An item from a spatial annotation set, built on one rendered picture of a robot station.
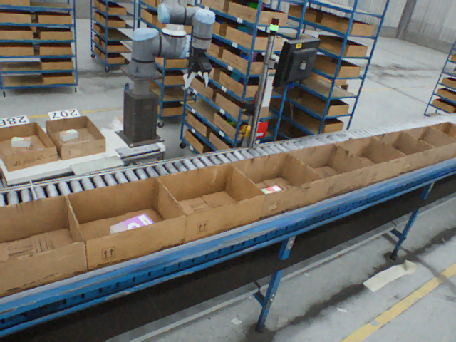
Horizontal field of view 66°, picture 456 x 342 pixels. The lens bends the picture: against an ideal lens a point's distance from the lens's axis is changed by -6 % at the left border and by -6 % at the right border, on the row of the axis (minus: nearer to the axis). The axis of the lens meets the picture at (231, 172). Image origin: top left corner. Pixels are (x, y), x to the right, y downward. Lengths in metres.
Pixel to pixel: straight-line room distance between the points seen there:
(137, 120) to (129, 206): 0.92
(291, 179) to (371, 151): 0.79
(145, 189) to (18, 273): 0.63
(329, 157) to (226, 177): 0.78
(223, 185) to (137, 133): 0.86
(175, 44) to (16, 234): 1.42
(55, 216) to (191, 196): 0.63
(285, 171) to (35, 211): 1.28
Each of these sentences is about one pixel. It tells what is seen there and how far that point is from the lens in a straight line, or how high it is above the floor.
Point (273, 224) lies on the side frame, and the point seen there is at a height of 0.91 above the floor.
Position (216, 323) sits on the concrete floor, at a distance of 2.41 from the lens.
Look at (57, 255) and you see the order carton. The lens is 1.33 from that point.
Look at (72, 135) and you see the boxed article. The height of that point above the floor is 0.79.
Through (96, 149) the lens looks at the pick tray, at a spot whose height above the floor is 0.78.
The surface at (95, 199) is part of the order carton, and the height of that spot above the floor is 1.00.
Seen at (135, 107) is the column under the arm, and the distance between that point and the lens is 2.43.
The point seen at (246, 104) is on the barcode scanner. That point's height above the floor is 1.08.
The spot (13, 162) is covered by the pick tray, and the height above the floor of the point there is 0.81.
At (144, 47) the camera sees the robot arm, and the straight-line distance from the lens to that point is 2.34.
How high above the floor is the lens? 1.93
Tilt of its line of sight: 30 degrees down
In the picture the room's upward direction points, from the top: 10 degrees clockwise
